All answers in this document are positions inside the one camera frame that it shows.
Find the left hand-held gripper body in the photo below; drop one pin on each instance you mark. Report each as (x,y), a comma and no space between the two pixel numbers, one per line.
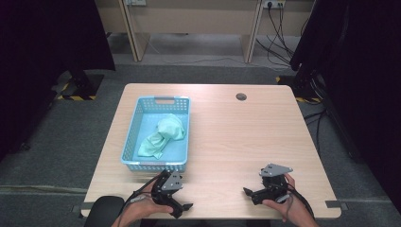
(166,186)

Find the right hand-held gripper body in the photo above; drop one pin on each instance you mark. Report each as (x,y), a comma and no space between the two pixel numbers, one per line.
(273,184)

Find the light blue plastic basket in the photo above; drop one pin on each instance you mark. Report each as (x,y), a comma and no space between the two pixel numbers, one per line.
(157,138)

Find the mint green cloth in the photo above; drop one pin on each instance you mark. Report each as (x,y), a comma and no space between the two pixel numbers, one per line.
(164,134)

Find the person's right hand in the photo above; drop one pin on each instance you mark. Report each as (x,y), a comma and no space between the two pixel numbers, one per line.
(291,206)

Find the person's left hand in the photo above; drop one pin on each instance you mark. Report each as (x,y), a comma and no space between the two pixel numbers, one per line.
(148,208)

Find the black rounded chair part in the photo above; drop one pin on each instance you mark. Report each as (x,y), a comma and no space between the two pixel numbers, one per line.
(104,210)

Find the black stand base striped tape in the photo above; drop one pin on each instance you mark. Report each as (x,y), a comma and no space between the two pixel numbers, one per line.
(304,90)
(82,88)

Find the black curtain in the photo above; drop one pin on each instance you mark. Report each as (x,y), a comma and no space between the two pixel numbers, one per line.
(362,78)
(38,63)

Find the wide beige wooden desk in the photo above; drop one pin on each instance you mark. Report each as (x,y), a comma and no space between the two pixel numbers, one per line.
(195,19)

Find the white socket with black plugs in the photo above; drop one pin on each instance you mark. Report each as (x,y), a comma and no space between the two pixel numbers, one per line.
(273,3)

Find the grey table edge bracket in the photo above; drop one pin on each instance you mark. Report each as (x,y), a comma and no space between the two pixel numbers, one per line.
(77,208)
(336,205)

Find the white wall socket strip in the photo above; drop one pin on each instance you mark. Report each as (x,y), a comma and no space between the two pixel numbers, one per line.
(135,2)

